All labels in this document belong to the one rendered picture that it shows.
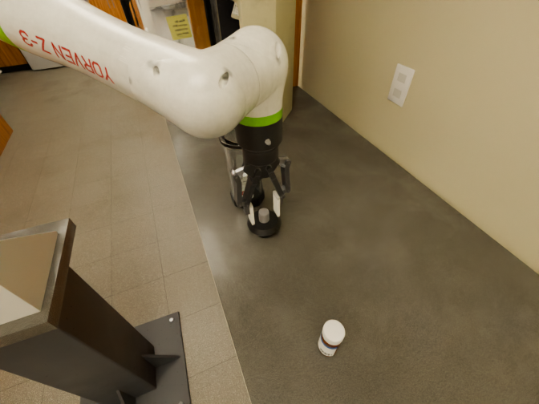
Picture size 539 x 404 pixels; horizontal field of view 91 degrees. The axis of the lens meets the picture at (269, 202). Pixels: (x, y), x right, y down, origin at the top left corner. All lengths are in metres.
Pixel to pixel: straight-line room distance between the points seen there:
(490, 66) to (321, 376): 0.76
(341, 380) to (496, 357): 0.30
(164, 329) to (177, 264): 0.42
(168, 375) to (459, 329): 1.30
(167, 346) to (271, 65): 1.48
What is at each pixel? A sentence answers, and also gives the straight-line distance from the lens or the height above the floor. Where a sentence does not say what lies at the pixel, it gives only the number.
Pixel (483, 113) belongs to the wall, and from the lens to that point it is 0.87.
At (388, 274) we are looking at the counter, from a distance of 0.71.
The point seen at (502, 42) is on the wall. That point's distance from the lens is 0.84.
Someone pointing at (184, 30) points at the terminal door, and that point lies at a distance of 1.25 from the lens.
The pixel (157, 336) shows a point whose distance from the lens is 1.70.
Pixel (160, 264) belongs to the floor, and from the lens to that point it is 1.93.
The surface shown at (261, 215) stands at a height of 1.01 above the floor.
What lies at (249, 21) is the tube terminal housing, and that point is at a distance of 0.96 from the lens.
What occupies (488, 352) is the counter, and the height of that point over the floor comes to 0.94.
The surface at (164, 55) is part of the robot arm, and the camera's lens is 0.38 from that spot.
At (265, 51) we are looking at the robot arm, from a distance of 0.43.
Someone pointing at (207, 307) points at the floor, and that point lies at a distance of 1.69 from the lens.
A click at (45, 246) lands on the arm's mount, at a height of 0.97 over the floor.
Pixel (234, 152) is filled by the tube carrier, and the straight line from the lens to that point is 0.67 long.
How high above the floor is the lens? 1.51
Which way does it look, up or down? 45 degrees down
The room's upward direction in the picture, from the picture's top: 2 degrees counter-clockwise
